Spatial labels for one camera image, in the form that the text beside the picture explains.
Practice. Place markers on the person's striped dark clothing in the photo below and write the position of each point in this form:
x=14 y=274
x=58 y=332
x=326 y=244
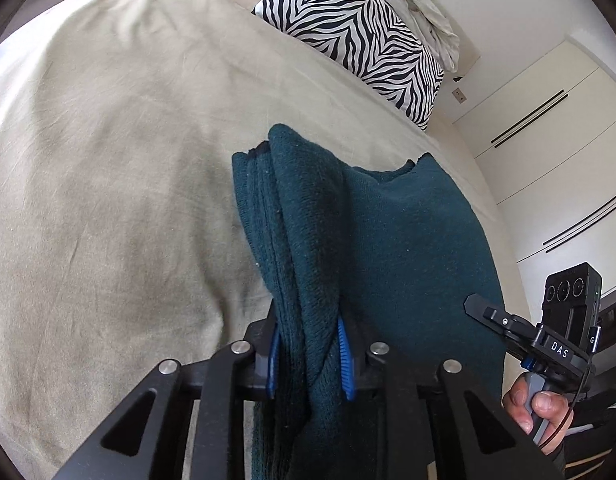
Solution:
x=598 y=435

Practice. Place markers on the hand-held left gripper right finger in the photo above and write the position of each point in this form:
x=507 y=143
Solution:
x=346 y=360

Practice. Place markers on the wall socket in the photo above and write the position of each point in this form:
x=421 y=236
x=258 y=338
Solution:
x=459 y=95

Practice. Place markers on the person's right hand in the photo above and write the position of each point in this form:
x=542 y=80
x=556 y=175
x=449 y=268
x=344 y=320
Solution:
x=525 y=412

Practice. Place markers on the dark green sweater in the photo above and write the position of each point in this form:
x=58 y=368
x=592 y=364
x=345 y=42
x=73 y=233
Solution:
x=378 y=240

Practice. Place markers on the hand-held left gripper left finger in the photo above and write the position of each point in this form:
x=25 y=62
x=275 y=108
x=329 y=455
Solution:
x=274 y=360

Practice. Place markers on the bed with beige sheet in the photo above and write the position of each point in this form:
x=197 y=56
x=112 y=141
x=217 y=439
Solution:
x=112 y=160

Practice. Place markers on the crumpled white duvet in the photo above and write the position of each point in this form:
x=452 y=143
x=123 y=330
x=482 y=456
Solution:
x=428 y=20

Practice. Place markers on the white wardrobe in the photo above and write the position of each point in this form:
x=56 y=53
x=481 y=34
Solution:
x=553 y=160

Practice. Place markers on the zebra print pillow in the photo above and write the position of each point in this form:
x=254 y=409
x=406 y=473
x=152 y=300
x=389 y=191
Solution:
x=363 y=30

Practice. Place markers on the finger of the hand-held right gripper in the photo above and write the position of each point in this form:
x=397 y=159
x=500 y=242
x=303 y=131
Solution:
x=493 y=317

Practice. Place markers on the beige padded headboard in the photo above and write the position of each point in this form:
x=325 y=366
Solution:
x=469 y=55

